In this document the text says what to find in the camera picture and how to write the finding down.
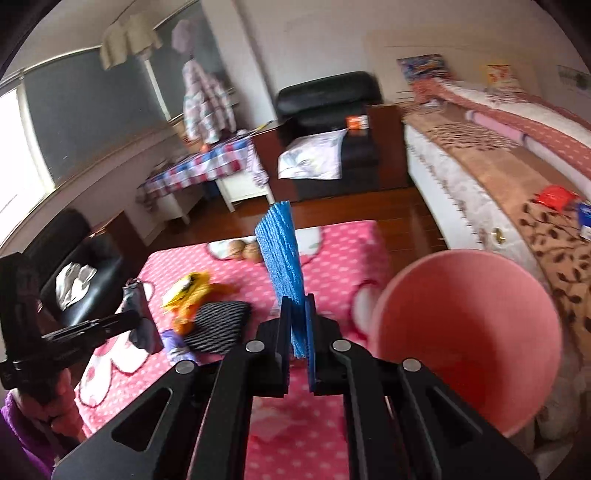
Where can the brown walnut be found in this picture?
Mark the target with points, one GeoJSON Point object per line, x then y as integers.
{"type": "Point", "coordinates": [253, 253]}
{"type": "Point", "coordinates": [238, 249]}

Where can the hanging plaid garment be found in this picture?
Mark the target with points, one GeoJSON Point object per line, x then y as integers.
{"type": "Point", "coordinates": [207, 101]}

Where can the white crumpled cloth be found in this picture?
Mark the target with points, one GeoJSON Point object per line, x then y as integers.
{"type": "Point", "coordinates": [74, 281]}

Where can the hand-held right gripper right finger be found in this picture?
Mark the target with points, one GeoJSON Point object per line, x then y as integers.
{"type": "Point", "coordinates": [310, 364]}

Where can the blue sponge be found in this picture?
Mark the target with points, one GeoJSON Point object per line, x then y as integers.
{"type": "Point", "coordinates": [279, 249]}

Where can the wooden bedside cabinet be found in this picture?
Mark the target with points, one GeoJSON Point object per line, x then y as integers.
{"type": "Point", "coordinates": [390, 147]}

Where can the white floral pillow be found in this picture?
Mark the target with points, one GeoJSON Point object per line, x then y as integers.
{"type": "Point", "coordinates": [314, 154]}

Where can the colourful printed cushion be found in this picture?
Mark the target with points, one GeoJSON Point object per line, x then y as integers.
{"type": "Point", "coordinates": [422, 68]}

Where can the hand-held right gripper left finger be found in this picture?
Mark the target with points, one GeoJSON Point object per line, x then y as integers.
{"type": "Point", "coordinates": [277, 350]}

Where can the pink plastic bucket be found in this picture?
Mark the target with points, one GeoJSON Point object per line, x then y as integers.
{"type": "Point", "coordinates": [461, 314]}

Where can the person's left hand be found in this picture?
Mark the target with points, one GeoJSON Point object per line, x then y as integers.
{"type": "Point", "coordinates": [64, 406]}

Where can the blue and white box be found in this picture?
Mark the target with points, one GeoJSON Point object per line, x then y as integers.
{"type": "Point", "coordinates": [584, 221]}

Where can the white bed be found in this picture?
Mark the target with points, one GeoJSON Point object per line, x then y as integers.
{"type": "Point", "coordinates": [443, 175]}

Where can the pink polka-dot blanket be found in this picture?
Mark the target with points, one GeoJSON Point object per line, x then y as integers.
{"type": "Point", "coordinates": [332, 258]}

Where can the plaid tablecloth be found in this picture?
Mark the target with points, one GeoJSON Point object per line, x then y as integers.
{"type": "Point", "coordinates": [207, 161]}

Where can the small orange box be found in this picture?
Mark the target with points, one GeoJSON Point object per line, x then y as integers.
{"type": "Point", "coordinates": [357, 123]}

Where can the red snack packet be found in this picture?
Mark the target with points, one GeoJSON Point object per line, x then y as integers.
{"type": "Point", "coordinates": [556, 197]}

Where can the pink dotted quilt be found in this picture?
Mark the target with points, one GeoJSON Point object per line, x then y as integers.
{"type": "Point", "coordinates": [549, 134]}

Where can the person's left forearm purple sleeve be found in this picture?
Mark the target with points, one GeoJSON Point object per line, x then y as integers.
{"type": "Point", "coordinates": [21, 438]}

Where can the brown leaf-print blanket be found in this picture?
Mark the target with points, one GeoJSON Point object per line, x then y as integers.
{"type": "Point", "coordinates": [498, 166]}

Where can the yellow printed cushion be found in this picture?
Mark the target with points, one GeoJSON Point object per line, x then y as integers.
{"type": "Point", "coordinates": [501, 76]}

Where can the purple wrapper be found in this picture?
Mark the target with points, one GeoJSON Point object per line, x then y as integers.
{"type": "Point", "coordinates": [173, 344]}

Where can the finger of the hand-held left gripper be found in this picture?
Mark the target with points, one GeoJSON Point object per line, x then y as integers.
{"type": "Point", "coordinates": [78, 347]}
{"type": "Point", "coordinates": [106, 323]}

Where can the white table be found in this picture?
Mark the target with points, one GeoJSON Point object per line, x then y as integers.
{"type": "Point", "coordinates": [242, 187]}

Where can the dark grey cloth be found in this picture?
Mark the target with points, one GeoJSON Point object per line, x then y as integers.
{"type": "Point", "coordinates": [138, 300]}

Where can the hanging beige garment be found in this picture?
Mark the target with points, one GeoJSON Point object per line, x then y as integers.
{"type": "Point", "coordinates": [127, 44]}

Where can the grey window blind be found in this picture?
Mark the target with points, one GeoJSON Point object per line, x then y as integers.
{"type": "Point", "coordinates": [207, 41]}
{"type": "Point", "coordinates": [87, 120]}

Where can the black leather armchair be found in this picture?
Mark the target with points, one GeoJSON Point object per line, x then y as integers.
{"type": "Point", "coordinates": [99, 258]}
{"type": "Point", "coordinates": [323, 97]}

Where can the hanging pink hat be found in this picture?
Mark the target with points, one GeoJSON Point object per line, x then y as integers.
{"type": "Point", "coordinates": [183, 37]}

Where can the wooden side table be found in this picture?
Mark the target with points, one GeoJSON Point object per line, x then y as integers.
{"type": "Point", "coordinates": [268, 157]}

